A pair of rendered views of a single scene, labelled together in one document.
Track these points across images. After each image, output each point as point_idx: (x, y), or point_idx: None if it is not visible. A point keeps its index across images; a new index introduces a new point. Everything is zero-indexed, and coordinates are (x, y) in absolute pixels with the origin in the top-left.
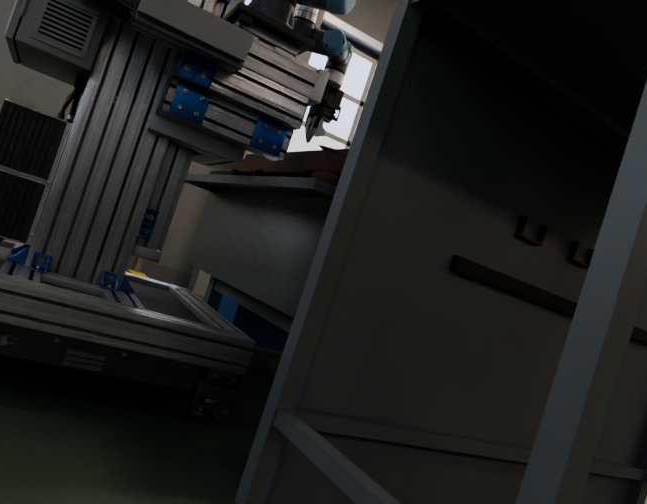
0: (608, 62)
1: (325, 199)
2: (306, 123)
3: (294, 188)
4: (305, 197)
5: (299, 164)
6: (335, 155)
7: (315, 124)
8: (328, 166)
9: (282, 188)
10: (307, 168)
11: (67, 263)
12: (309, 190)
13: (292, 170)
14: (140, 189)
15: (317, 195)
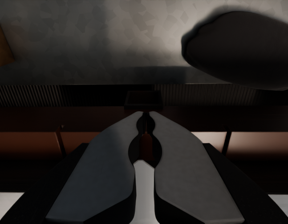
0: None
1: (48, 83)
2: (218, 165)
3: (58, 24)
4: (124, 82)
5: (225, 117)
6: (10, 131)
7: (70, 157)
8: (48, 114)
9: (130, 30)
10: (162, 111)
11: None
12: (7, 32)
13: (250, 108)
14: None
15: (38, 63)
